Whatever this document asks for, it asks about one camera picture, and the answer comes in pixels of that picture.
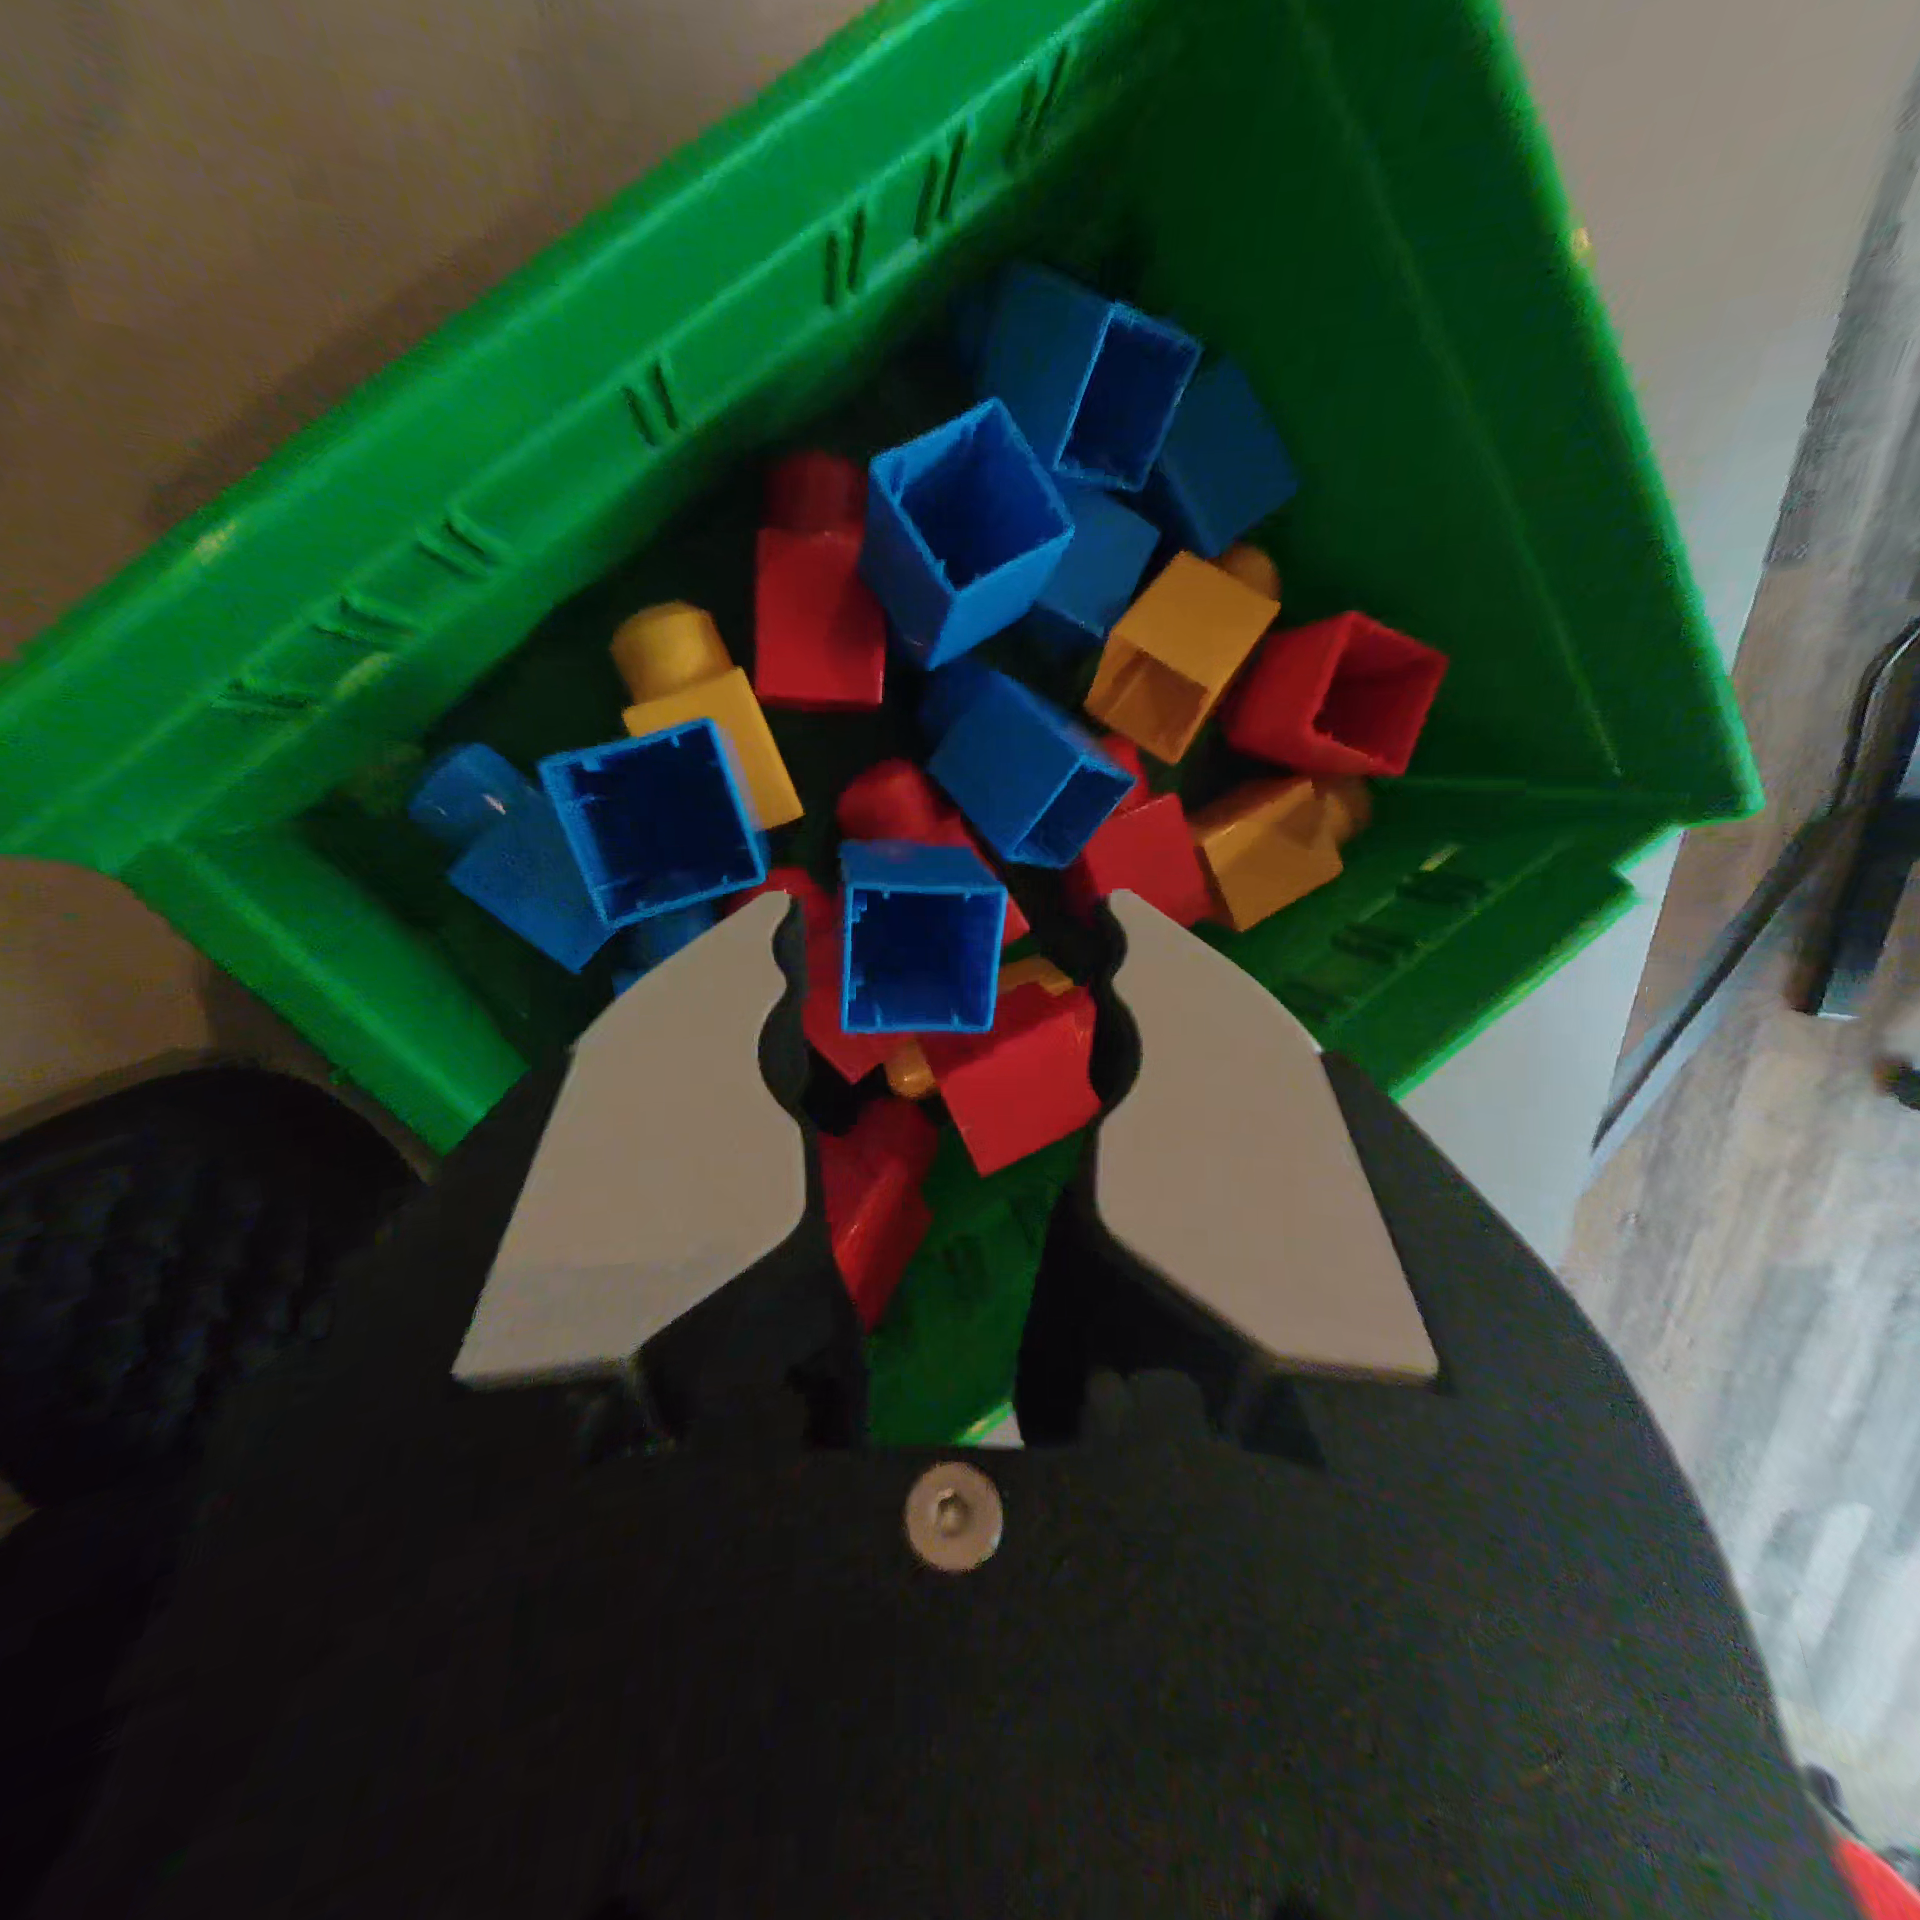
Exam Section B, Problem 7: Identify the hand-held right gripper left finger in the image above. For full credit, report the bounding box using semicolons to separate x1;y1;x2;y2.
452;891;822;1386

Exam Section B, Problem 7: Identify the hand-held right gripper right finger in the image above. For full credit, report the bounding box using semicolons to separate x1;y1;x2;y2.
1084;891;1439;1382

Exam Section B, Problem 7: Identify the blue mega block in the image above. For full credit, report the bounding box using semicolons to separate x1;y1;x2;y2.
837;839;1009;1038

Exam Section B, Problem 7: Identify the pile of blocks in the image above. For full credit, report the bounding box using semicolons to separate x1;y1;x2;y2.
406;268;1449;1337

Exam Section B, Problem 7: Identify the green plastic bin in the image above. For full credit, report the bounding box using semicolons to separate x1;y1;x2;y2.
0;0;1764;1450

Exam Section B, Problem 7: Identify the black quilted wrist pad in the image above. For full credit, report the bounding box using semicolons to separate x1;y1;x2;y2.
0;1066;441;1501

